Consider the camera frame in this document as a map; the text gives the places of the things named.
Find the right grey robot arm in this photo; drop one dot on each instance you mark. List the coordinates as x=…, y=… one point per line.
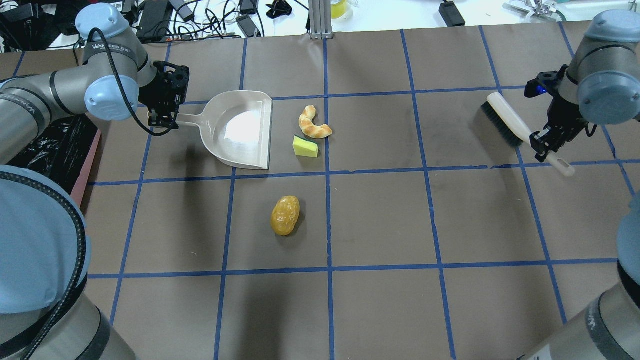
x=599, y=87

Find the yellow toy potato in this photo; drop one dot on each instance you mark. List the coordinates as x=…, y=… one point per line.
x=285, y=215

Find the yellow tape roll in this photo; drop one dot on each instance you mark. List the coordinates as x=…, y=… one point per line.
x=338, y=8

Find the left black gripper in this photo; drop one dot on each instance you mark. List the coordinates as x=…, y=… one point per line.
x=159, y=96

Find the toy croissant bread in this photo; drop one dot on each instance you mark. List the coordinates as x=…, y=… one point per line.
x=309, y=128

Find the yellow green sponge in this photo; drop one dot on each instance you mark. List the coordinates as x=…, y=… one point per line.
x=305, y=148

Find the black power adapter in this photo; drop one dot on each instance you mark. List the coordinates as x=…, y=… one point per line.
x=450, y=14

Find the aluminium frame post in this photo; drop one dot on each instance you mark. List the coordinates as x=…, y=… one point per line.
x=320, y=20

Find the beige plastic dustpan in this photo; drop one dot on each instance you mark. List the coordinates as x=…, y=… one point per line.
x=232, y=130

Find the black lined trash bin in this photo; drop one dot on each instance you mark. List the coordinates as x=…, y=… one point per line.
x=64, y=153

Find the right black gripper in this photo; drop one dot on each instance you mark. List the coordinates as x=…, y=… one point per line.
x=564, y=117

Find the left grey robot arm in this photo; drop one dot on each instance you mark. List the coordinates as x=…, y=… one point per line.
x=45, y=250

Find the beige hand brush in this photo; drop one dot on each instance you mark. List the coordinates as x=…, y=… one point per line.
x=514, y=131

